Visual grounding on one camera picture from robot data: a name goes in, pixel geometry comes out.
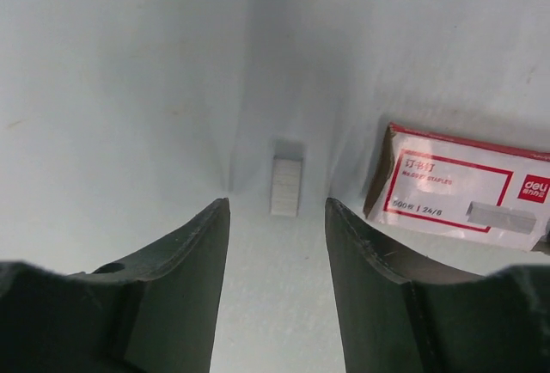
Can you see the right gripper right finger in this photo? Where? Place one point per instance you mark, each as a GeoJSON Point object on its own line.
{"type": "Point", "coordinates": [400, 311]}

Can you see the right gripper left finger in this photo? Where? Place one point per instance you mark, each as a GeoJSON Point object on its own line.
{"type": "Point", "coordinates": [152, 311]}

